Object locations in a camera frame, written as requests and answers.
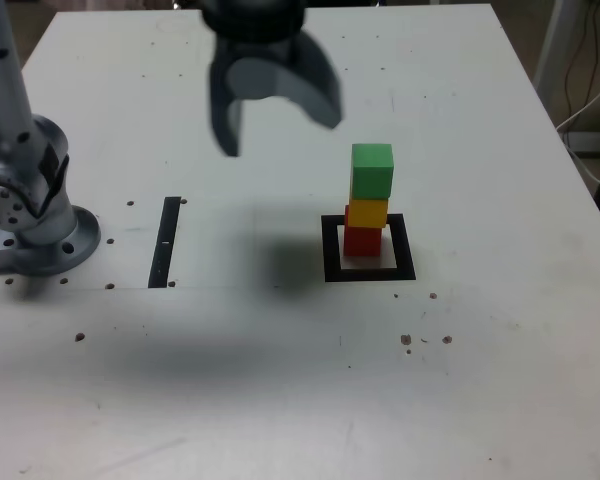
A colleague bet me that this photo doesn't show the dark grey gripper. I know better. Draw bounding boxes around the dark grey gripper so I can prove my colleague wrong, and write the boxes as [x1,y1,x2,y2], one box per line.
[208,31,343,158]

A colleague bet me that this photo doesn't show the green cube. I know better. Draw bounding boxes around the green cube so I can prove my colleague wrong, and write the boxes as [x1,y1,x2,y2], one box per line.
[350,142,396,201]

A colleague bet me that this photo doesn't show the yellow cube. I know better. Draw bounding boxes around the yellow cube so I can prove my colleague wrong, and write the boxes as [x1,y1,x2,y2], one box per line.
[348,196,390,230]

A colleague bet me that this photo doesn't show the red cube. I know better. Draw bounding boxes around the red cube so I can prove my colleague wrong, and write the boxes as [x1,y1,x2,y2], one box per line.
[342,204,384,258]

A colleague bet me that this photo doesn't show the black tape square outline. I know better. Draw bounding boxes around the black tape square outline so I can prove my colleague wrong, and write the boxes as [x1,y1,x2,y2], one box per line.
[320,213,418,283]

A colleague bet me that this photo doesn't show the black tape strip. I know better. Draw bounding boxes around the black tape strip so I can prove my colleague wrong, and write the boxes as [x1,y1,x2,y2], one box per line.
[147,195,183,290]

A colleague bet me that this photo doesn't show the white metal post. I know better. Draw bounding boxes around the white metal post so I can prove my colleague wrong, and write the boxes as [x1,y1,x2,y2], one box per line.
[531,0,567,97]

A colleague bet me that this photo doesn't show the white background cable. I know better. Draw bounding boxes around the white background cable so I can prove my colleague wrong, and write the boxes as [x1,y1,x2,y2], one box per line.
[556,67,600,190]

